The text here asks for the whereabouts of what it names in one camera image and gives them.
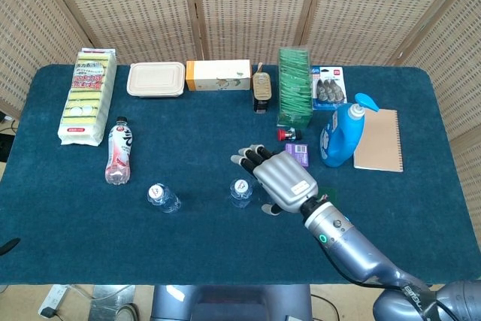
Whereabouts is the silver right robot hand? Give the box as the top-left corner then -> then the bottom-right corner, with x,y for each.
230,144 -> 319,217

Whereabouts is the clear water bottle white cap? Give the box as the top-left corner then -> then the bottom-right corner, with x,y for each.
147,183 -> 182,214
228,177 -> 255,209

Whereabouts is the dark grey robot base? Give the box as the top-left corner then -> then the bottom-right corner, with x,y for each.
150,284 -> 313,321

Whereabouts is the purple small box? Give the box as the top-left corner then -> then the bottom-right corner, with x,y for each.
284,143 -> 312,168

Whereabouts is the small red capped bottle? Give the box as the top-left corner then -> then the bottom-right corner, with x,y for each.
277,129 -> 303,143

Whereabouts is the green yellow scouring sponge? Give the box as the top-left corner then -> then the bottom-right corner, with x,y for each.
318,186 -> 338,204

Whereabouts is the blue detergent bottle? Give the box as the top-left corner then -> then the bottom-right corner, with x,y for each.
319,92 -> 380,168

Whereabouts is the clear box of green sachets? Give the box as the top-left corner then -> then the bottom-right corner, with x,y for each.
277,47 -> 314,129

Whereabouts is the small brown brush pack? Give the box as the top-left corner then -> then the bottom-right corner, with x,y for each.
251,62 -> 271,114

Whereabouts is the blue blister pack of clips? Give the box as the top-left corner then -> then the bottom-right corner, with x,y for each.
310,65 -> 348,111

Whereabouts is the kraft spiral notebook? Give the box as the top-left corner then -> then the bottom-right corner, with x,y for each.
352,108 -> 404,174

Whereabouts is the white orange cardboard box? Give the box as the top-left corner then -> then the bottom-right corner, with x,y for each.
185,59 -> 253,92

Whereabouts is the blue table cloth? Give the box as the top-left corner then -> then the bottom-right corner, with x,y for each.
0,64 -> 475,286

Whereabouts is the beige lidded food container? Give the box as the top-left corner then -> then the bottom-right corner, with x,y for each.
126,62 -> 186,98

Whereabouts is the pink white drink bottle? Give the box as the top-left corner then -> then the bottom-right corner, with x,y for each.
104,116 -> 136,186

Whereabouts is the woven wooden folding screen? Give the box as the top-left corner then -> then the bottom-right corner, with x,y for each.
0,0 -> 481,209

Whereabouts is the silver table leg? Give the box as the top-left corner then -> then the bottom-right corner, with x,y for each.
89,285 -> 136,321

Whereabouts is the yellow sponge multipack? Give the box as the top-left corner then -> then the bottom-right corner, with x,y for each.
57,47 -> 118,147

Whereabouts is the white power strip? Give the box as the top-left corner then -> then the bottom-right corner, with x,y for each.
37,284 -> 68,318

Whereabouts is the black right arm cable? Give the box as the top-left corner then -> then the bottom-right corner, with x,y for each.
322,246 -> 407,289

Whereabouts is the black device with cables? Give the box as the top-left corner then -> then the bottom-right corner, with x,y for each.
0,110 -> 18,162

